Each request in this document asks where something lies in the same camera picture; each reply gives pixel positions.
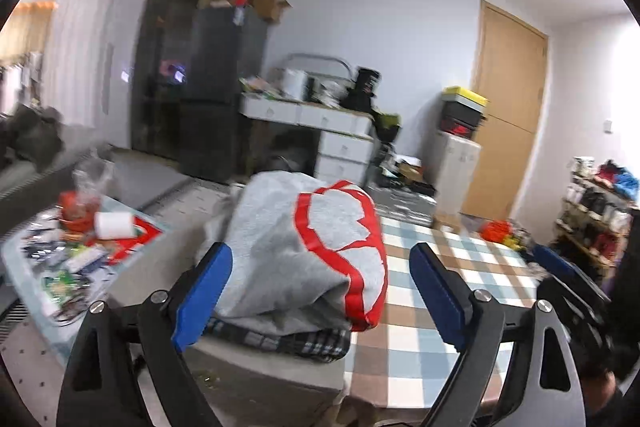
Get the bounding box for red plastic bag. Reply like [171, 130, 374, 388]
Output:
[479, 219, 516, 243]

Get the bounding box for white tissue roll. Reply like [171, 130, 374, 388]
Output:
[94, 211, 137, 240]

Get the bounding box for dark sofa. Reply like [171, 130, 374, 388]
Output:
[0, 104, 68, 198]

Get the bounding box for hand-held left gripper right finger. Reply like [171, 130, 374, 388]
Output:
[409, 242, 587, 427]

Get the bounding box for white upright suitcase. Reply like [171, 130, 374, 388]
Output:
[431, 129, 482, 215]

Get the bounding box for beige curtain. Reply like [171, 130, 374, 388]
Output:
[0, 2, 56, 68]

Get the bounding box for person's right forearm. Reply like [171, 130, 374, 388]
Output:
[580, 357, 638, 427]

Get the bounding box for black wrapped flower bouquet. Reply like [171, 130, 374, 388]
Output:
[372, 109, 402, 145]

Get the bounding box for wooden shoe rack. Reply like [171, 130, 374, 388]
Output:
[554, 156, 640, 270]

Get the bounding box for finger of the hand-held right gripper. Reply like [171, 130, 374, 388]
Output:
[536, 276, 618, 355]
[531, 244, 613, 308]

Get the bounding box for dark refrigerator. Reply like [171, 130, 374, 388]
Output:
[177, 6, 271, 184]

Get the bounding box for red white printed card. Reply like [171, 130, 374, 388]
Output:
[107, 219, 166, 265]

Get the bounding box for rows of assorted shoes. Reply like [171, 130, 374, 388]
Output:
[562, 156, 640, 253]

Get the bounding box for yellow lid shoe box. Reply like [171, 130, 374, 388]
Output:
[442, 86, 490, 104]

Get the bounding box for grey printed hoodie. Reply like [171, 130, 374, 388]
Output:
[197, 171, 390, 333]

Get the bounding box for wooden door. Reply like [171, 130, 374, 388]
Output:
[460, 0, 549, 222]

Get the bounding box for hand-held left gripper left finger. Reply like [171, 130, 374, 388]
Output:
[56, 241, 234, 427]

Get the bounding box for black shoe box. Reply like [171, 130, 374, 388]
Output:
[440, 101, 485, 138]

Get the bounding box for scattered pile of shoes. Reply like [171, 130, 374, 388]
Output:
[502, 227, 551, 280]

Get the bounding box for checkered bed sheet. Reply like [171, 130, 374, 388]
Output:
[345, 202, 616, 410]

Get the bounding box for pale blue coffee table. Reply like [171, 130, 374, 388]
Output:
[0, 196, 168, 365]

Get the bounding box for black labelled box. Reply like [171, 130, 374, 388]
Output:
[350, 66, 383, 112]

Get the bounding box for black bag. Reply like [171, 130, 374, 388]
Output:
[260, 134, 321, 178]

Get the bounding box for dark glass cabinet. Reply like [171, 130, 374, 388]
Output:
[131, 0, 223, 158]

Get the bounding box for dark plaid shirt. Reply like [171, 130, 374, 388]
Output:
[202, 317, 352, 364]

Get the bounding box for grey curved metal frame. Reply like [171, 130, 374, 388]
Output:
[286, 53, 352, 82]

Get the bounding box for white electric kettle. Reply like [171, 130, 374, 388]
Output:
[281, 68, 310, 102]

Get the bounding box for clear plastic bag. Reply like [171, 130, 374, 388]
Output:
[72, 149, 117, 208]

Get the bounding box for open cardboard box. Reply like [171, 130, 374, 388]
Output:
[249, 0, 293, 25]

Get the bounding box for brown cardboard box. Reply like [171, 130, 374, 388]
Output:
[397, 164, 425, 184]

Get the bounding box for white desk with drawers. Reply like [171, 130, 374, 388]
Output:
[239, 94, 377, 188]

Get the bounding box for red snack container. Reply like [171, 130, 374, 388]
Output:
[59, 191, 103, 233]

